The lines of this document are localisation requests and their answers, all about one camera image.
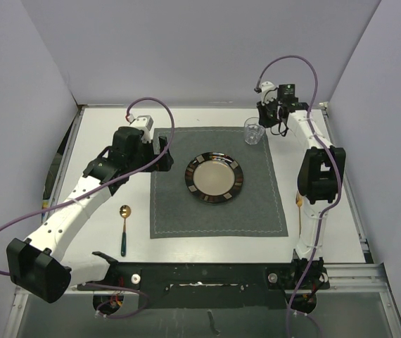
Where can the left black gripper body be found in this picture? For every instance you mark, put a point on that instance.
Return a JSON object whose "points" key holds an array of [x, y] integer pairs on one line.
{"points": [[145, 153]]}

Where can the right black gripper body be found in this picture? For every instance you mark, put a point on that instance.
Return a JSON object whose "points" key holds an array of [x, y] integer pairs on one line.
{"points": [[269, 113]]}

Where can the clear drinking glass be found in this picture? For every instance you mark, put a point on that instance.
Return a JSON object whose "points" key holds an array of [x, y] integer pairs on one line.
{"points": [[253, 131]]}

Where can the dark rimmed dinner plate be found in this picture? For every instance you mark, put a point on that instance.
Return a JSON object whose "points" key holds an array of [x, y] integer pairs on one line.
{"points": [[214, 178]]}

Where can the gold spoon green handle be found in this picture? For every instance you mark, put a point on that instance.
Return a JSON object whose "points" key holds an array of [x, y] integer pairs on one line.
{"points": [[125, 212]]}

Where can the grey cloth placemat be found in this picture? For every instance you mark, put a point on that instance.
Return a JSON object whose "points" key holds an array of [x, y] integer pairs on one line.
{"points": [[257, 211]]}

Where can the gold fork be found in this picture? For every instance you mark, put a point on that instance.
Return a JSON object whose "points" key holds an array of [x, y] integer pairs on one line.
{"points": [[299, 204]]}

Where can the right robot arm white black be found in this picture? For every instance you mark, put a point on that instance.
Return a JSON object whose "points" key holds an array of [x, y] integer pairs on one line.
{"points": [[320, 177]]}

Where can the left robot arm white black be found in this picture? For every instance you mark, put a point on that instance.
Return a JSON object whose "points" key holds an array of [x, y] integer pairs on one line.
{"points": [[37, 263]]}

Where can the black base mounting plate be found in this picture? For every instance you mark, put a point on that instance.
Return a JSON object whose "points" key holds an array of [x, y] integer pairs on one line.
{"points": [[218, 285]]}

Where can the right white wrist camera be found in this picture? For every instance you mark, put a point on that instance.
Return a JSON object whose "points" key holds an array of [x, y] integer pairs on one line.
{"points": [[268, 93]]}

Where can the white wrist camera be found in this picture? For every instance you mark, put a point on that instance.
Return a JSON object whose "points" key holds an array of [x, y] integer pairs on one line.
{"points": [[268, 93], [143, 123]]}

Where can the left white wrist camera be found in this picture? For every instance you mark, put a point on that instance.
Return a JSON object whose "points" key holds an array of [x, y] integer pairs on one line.
{"points": [[143, 123]]}

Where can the aluminium frame rail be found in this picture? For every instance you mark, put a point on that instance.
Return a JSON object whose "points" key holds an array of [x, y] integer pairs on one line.
{"points": [[338, 274]]}

